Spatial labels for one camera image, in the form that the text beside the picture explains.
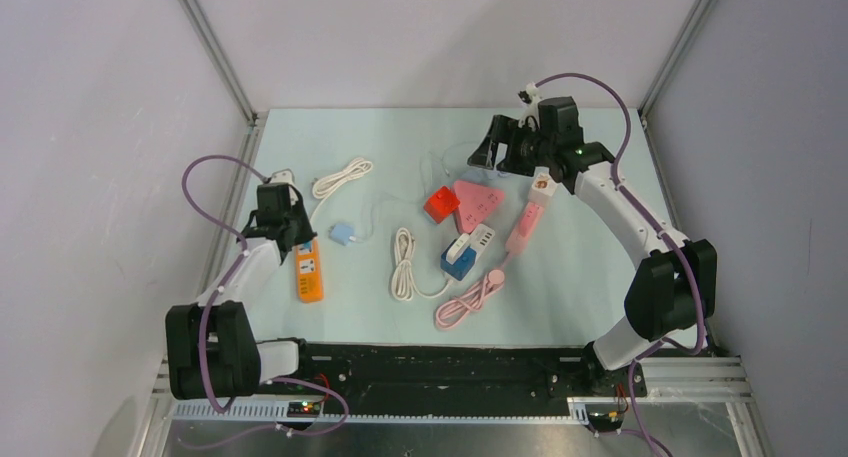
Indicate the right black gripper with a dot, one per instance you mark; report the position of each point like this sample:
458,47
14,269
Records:
502,131

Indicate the pink triangular power strip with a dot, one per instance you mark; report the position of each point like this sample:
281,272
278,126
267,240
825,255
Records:
476,203

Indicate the red cube socket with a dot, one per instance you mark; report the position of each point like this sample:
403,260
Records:
441,204

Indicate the white plug adapter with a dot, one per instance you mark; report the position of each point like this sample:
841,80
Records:
459,251

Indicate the dark blue cube socket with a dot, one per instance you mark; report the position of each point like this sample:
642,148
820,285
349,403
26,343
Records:
457,272

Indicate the small light blue charger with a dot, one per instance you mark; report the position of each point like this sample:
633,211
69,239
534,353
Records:
343,234

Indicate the orange power strip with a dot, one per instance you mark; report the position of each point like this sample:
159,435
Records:
309,281

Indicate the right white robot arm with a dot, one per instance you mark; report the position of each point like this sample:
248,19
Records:
675,277

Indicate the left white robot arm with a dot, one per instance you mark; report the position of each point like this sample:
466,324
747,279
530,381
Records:
216,326

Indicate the light blue power strip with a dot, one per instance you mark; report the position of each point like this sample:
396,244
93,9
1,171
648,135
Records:
475,175

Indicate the white power strip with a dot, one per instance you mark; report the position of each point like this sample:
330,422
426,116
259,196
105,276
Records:
481,238

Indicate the light blue table mat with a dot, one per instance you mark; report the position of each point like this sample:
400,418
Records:
664,296

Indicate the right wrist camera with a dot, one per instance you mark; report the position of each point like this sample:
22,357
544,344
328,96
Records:
531,98

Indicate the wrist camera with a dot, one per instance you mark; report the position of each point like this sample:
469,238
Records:
284,176
531,98

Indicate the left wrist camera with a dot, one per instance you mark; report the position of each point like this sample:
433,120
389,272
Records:
284,176

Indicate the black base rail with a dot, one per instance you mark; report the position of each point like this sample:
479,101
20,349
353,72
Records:
444,382

